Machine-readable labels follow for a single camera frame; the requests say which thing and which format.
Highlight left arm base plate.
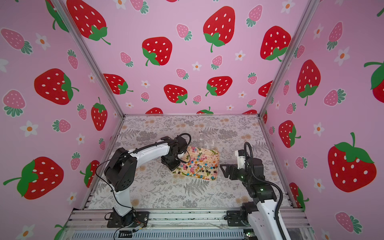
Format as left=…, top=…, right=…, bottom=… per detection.
left=107, top=211, right=150, bottom=228

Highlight aluminium front rail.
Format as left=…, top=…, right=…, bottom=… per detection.
left=65, top=208, right=310, bottom=231

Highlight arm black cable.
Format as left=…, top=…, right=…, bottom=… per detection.
left=243, top=141, right=289, bottom=240
left=95, top=132, right=192, bottom=220

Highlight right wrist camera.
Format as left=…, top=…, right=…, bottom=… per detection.
left=235, top=150, right=247, bottom=170

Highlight white vented strip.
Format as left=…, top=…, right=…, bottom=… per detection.
left=66, top=229, right=246, bottom=240

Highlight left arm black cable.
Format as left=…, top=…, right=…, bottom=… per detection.
left=95, top=132, right=192, bottom=220

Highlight poured candies on tray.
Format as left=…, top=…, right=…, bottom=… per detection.
left=173, top=149, right=220, bottom=181

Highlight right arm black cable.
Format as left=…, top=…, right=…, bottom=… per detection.
left=243, top=141, right=289, bottom=240

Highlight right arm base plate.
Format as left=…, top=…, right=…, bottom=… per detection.
left=224, top=211, right=249, bottom=227

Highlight floral yellow tray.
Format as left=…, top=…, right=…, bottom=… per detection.
left=171, top=145, right=220, bottom=181

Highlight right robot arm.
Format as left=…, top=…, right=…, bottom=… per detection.
left=220, top=156, right=291, bottom=240

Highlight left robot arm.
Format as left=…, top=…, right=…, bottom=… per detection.
left=104, top=133, right=192, bottom=217

